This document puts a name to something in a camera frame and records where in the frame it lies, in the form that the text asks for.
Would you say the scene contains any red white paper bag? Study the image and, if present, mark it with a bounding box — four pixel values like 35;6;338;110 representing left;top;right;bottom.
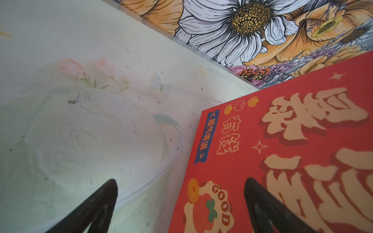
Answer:
168;52;373;233

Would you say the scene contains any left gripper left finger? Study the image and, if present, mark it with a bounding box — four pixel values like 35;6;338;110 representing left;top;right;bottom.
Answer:
47;179;118;233

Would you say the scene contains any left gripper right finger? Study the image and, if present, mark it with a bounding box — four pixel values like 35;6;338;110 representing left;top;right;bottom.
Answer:
244;178;315;233

